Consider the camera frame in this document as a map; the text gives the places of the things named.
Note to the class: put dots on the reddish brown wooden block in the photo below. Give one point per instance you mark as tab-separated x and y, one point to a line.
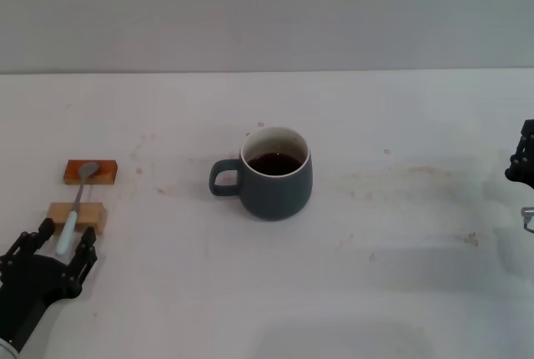
107	173

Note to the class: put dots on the light tan wooden block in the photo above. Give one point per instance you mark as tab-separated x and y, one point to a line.
92	215

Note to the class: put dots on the dark grey ceramic mug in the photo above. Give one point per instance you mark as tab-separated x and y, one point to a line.
275	200

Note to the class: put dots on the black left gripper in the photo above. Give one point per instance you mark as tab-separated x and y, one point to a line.
29	284

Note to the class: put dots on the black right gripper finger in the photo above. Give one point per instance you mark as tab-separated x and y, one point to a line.
523	171

